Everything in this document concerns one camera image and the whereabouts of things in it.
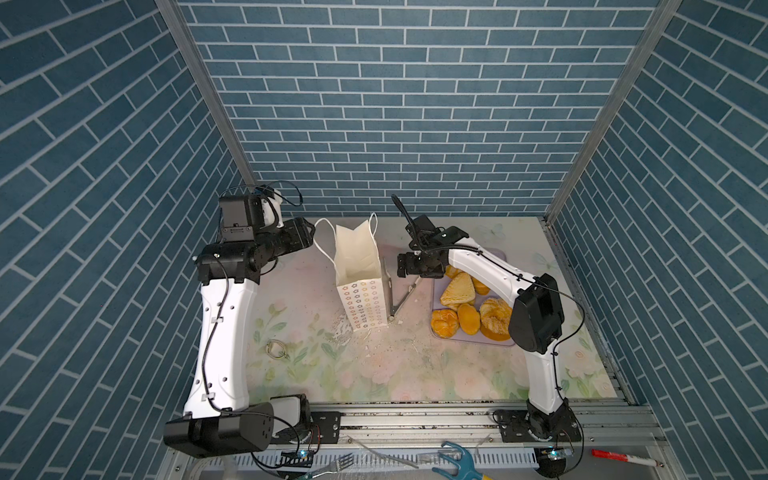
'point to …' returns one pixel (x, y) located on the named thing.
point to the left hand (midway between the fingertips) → (306, 228)
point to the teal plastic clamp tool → (466, 467)
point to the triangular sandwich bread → (459, 291)
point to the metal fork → (342, 463)
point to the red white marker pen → (626, 458)
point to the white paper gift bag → (356, 255)
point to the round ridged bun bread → (444, 323)
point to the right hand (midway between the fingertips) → (406, 269)
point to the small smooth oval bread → (469, 319)
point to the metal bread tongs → (393, 309)
